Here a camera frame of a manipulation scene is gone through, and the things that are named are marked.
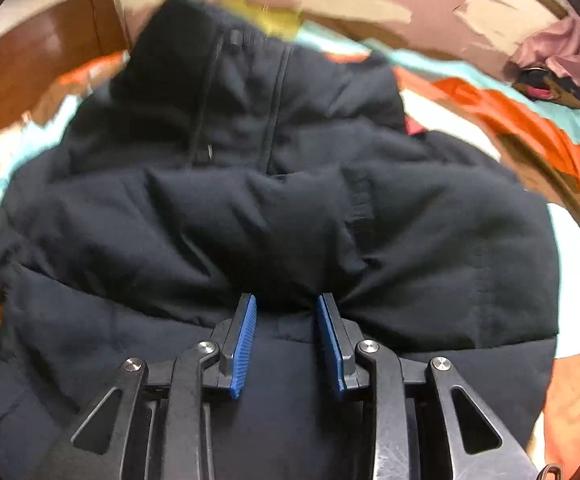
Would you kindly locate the brown wooden headboard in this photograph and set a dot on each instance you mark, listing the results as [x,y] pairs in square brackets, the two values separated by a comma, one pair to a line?
[50,44]

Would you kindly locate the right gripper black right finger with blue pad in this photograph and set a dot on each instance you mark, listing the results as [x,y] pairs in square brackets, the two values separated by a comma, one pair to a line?
[421,420]

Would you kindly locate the dark navy padded jacket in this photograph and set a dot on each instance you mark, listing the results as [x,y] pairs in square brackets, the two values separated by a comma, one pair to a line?
[221,161]

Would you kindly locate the pile of dark clothes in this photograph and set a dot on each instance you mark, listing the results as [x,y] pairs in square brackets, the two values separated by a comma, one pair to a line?
[541,84]

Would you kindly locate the pink curtain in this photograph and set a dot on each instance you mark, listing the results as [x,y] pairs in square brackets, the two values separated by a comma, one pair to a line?
[555,48]

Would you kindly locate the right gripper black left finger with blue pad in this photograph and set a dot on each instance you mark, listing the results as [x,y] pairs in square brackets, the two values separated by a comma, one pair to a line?
[153,421]

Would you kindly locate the colourful patchwork bed sheet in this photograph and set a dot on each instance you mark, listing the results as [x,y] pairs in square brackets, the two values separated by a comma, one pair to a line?
[540,145]

